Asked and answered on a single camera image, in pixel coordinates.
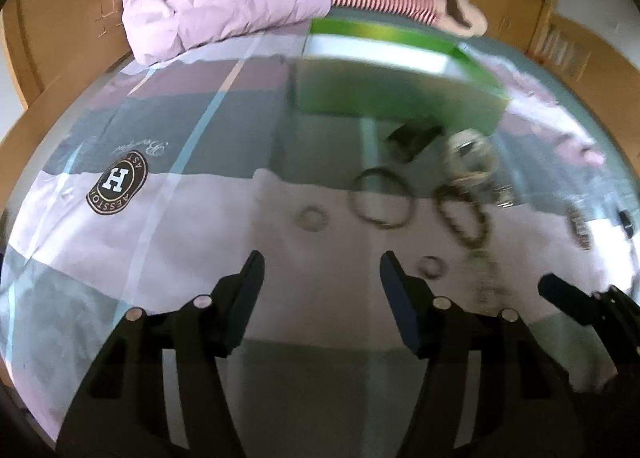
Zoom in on brown beaded bracelet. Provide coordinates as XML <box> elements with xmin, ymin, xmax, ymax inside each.
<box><xmin>434</xmin><ymin>185</ymin><xmax>493</xmax><ymax>249</ymax></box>

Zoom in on small dark ring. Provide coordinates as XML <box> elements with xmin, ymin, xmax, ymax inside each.
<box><xmin>418</xmin><ymin>255</ymin><xmax>447</xmax><ymax>281</ymax></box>

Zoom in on white bracelet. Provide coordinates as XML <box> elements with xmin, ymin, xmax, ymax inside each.
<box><xmin>442</xmin><ymin>131</ymin><xmax>501</xmax><ymax>186</ymax></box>

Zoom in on black hair clip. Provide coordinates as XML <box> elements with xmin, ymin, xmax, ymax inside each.
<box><xmin>384</xmin><ymin>124</ymin><xmax>445</xmax><ymax>161</ymax></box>

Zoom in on dark link bracelet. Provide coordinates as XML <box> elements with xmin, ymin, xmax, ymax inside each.
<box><xmin>566</xmin><ymin>205</ymin><xmax>594</xmax><ymax>252</ymax></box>

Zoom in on pink pillow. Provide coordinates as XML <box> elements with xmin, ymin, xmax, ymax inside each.
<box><xmin>121</xmin><ymin>0</ymin><xmax>332</xmax><ymax>65</ymax></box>

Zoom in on small metal trinket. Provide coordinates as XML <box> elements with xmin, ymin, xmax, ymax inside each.
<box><xmin>491</xmin><ymin>183</ymin><xmax>517</xmax><ymax>210</ymax></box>

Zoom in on wooden headboard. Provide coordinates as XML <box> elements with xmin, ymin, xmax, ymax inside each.
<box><xmin>0</xmin><ymin>0</ymin><xmax>176</xmax><ymax>139</ymax></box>

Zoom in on green mattress cover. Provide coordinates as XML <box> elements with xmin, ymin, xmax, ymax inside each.
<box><xmin>465</xmin><ymin>33</ymin><xmax>556</xmax><ymax>86</ymax></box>

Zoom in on dark metal bangle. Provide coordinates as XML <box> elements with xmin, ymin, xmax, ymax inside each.
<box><xmin>349</xmin><ymin>178</ymin><xmax>417</xmax><ymax>230</ymax></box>
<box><xmin>351</xmin><ymin>167</ymin><xmax>407</xmax><ymax>211</ymax></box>

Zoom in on green cardboard box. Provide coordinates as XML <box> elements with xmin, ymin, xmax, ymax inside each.
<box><xmin>287</xmin><ymin>18</ymin><xmax>512</xmax><ymax>136</ymax></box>

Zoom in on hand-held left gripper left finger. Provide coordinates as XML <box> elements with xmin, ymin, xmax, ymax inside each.
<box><xmin>55</xmin><ymin>251</ymin><xmax>266</xmax><ymax>458</ymax></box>

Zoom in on wooden footboard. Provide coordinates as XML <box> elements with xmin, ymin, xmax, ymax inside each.
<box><xmin>525</xmin><ymin>0</ymin><xmax>601</xmax><ymax>82</ymax></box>

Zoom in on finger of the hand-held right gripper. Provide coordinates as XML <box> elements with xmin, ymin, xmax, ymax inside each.
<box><xmin>538</xmin><ymin>273</ymin><xmax>608</xmax><ymax>328</ymax></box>

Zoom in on patchwork bed sheet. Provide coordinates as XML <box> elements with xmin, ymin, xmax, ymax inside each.
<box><xmin>0</xmin><ymin>31</ymin><xmax>636</xmax><ymax>439</ymax></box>

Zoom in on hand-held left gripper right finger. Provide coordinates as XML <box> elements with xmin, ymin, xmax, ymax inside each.
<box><xmin>379</xmin><ymin>251</ymin><xmax>586</xmax><ymax>458</ymax></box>

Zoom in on small grey ring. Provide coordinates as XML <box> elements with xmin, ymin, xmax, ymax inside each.
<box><xmin>296</xmin><ymin>205</ymin><xmax>329</xmax><ymax>232</ymax></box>

